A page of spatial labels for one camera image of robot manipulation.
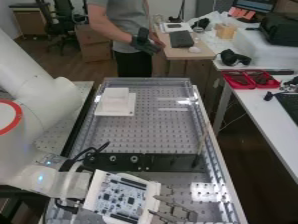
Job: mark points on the long white desk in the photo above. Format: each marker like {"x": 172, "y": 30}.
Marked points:
{"x": 266, "y": 126}

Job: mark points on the black bag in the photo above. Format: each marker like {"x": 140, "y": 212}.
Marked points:
{"x": 281, "y": 30}

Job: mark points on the computer screen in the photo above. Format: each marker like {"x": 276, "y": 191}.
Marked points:
{"x": 255, "y": 5}

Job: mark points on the wooden cabinet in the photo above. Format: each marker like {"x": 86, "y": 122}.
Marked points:
{"x": 28, "y": 21}

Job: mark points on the red tray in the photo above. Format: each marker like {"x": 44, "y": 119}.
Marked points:
{"x": 239, "y": 80}
{"x": 265, "y": 78}

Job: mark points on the person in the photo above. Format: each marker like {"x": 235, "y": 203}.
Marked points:
{"x": 127, "y": 20}

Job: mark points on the black keyboard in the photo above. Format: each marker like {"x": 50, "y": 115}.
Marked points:
{"x": 288, "y": 106}

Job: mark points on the black flat pad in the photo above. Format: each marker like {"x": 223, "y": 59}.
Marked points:
{"x": 181, "y": 39}

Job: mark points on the clear box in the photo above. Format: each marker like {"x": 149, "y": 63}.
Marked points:
{"x": 147, "y": 81}

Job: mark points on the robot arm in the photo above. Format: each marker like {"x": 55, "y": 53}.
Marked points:
{"x": 35, "y": 100}

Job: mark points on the black plate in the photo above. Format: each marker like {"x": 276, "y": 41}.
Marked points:
{"x": 168, "y": 163}

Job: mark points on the black office chair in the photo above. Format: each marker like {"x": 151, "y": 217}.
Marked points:
{"x": 62, "y": 20}

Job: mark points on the small white box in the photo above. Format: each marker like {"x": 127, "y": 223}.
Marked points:
{"x": 115, "y": 103}

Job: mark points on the cardboard box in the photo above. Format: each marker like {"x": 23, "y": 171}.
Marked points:
{"x": 94, "y": 46}

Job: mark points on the black headphones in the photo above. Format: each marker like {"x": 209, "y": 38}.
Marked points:
{"x": 292, "y": 84}

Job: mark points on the small wooden holder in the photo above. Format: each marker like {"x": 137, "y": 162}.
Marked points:
{"x": 227, "y": 31}

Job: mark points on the black headset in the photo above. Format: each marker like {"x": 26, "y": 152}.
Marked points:
{"x": 235, "y": 57}

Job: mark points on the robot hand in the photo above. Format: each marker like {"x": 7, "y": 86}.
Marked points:
{"x": 120, "y": 196}

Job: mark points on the wooden desk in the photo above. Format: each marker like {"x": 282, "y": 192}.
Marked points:
{"x": 187, "y": 55}

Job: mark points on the small black object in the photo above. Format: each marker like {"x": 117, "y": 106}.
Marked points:
{"x": 269, "y": 96}

